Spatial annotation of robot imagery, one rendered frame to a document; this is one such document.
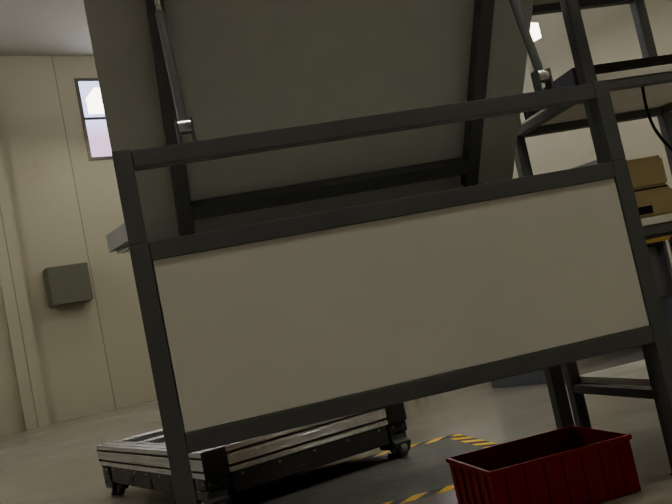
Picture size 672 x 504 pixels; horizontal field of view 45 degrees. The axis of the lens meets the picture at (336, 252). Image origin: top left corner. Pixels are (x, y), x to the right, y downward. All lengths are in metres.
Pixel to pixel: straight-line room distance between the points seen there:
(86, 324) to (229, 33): 9.90
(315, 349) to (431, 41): 0.96
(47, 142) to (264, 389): 10.66
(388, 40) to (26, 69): 10.54
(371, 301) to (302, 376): 0.22
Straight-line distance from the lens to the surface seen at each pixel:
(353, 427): 3.06
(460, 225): 1.86
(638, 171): 2.48
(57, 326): 11.73
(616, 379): 2.48
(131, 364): 11.95
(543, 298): 1.92
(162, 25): 1.91
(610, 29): 13.00
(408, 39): 2.25
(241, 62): 2.14
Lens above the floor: 0.56
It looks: 5 degrees up
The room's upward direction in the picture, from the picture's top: 12 degrees counter-clockwise
